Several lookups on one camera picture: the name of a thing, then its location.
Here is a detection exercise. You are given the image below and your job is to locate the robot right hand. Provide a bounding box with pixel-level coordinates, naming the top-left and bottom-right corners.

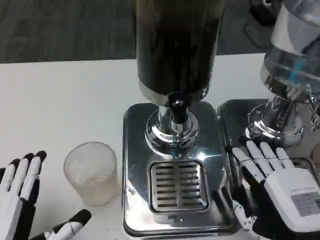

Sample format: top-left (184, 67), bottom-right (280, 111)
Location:
top-left (231, 140), bottom-right (320, 240)

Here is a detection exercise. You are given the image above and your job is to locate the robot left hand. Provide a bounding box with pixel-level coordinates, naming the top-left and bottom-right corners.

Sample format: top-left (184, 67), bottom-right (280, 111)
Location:
top-left (0, 149), bottom-right (92, 240)

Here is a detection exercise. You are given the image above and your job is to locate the clear ribbed glass cup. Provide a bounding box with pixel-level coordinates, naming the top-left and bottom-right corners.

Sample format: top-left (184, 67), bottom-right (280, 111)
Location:
top-left (63, 141), bottom-right (118, 207)

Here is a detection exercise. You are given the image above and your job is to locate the chrome dispenser tap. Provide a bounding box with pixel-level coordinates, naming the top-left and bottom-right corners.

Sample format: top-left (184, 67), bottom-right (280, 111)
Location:
top-left (308, 96), bottom-right (320, 133)

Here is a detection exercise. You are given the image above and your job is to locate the steel drip tray base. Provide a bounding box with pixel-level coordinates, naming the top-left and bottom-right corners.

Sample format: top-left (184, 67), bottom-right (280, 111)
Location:
top-left (216, 98), bottom-right (320, 191)
top-left (122, 101), bottom-right (241, 237)

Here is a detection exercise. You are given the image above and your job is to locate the slotted steel drip grid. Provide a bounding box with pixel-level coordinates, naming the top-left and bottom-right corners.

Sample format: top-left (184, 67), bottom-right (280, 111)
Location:
top-left (149, 161), bottom-right (210, 213)

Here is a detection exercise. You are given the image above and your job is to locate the clear drink dispenser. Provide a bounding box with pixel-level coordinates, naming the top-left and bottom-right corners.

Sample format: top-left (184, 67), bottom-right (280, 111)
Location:
top-left (246, 0), bottom-right (320, 152)

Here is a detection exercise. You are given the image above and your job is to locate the black dispenser tap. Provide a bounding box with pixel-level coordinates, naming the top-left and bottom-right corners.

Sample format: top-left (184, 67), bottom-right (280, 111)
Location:
top-left (166, 90), bottom-right (190, 133)

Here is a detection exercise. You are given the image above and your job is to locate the dark drink dispenser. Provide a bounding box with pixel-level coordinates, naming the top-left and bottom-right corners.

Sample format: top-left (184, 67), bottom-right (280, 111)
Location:
top-left (134, 0), bottom-right (225, 160)

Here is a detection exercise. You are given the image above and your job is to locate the black cable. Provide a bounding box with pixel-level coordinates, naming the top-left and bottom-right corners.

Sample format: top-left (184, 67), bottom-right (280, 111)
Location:
top-left (243, 18), bottom-right (266, 49)

